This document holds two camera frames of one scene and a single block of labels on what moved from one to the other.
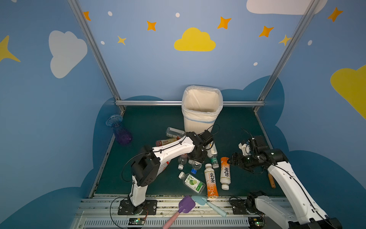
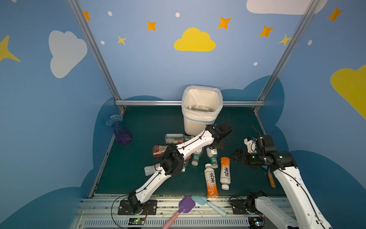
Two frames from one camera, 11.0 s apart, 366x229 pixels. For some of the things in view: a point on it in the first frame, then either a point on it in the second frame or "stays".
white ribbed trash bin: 200,105 stays
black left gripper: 197,154 to 222,131
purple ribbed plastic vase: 123,136 stays
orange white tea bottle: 225,179 stays
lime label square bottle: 192,182 to 200,108
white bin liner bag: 201,103 stays
